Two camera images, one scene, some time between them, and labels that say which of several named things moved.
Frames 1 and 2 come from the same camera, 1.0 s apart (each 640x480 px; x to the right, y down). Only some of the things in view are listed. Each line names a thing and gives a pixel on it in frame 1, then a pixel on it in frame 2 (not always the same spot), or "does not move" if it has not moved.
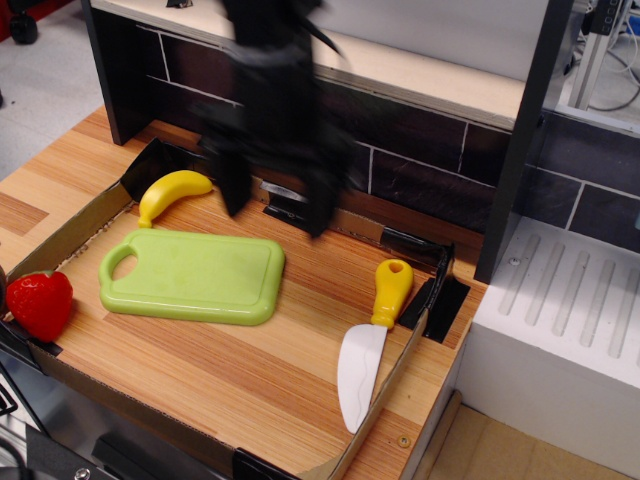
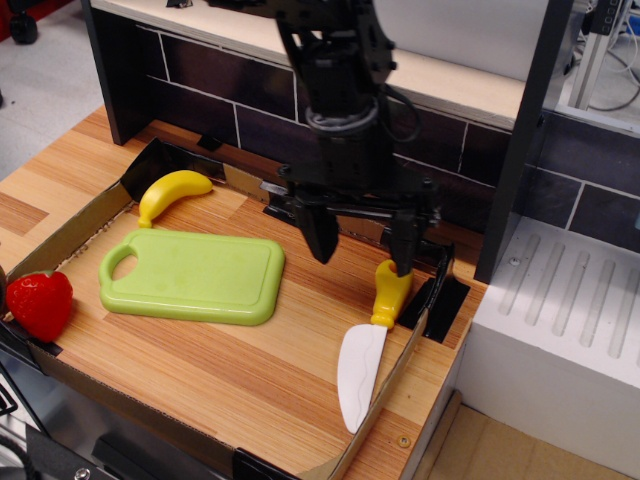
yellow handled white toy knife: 360,349 does not move
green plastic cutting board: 193,275 does not move
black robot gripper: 275,116 → 356,173
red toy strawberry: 41,301 does not move
